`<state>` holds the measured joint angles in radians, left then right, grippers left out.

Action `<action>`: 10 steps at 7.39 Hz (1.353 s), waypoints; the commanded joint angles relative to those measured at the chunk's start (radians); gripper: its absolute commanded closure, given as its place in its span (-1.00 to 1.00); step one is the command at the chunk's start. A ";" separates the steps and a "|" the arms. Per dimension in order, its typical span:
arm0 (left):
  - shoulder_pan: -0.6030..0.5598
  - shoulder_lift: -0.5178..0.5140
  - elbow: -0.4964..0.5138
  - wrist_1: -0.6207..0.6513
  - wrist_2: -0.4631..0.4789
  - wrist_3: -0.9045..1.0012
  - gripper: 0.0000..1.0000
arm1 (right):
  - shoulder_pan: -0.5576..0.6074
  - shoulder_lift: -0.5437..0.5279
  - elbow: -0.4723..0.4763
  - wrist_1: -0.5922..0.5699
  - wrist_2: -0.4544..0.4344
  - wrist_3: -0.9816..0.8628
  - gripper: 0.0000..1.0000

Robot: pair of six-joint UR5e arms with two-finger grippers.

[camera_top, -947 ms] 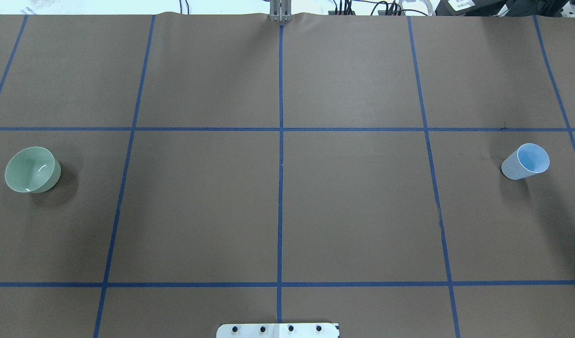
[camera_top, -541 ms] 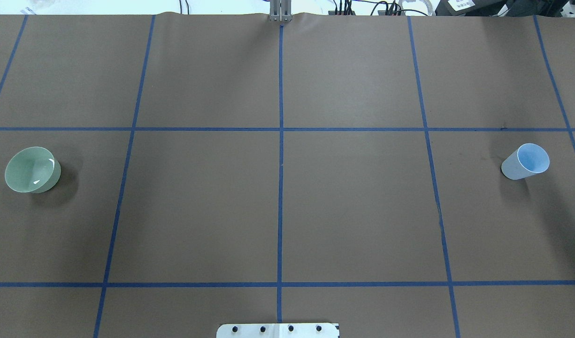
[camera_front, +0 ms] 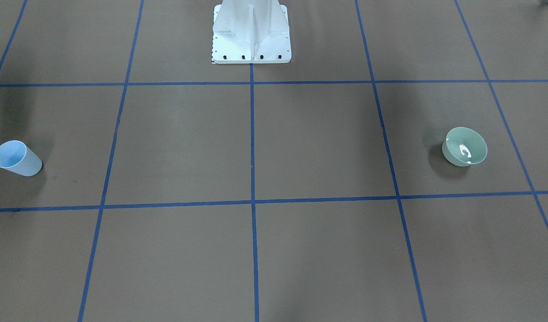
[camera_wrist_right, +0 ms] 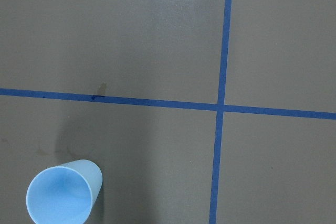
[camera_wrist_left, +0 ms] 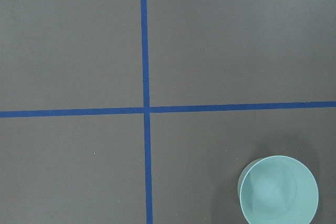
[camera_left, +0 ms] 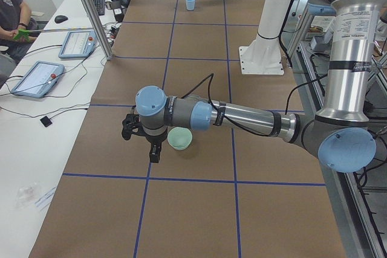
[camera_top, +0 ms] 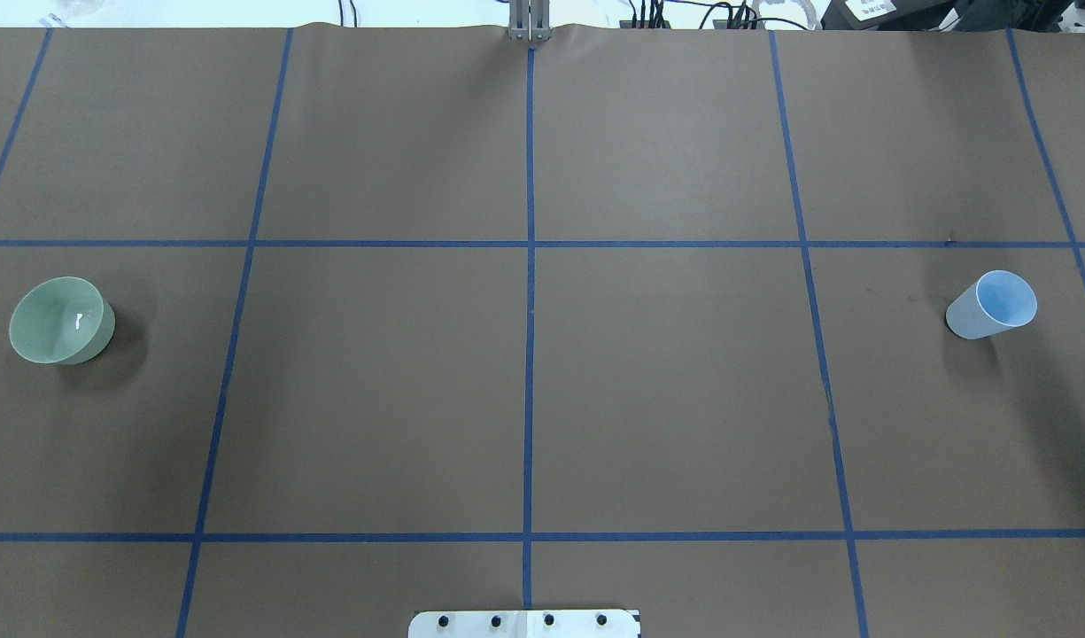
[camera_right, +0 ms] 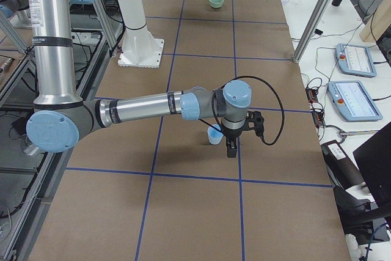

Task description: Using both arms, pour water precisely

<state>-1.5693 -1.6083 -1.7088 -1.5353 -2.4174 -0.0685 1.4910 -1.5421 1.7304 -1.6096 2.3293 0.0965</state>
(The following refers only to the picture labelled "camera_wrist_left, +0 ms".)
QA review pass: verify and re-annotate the green ceramic bowl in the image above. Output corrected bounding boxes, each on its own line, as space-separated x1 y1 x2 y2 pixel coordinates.
237 155 319 223

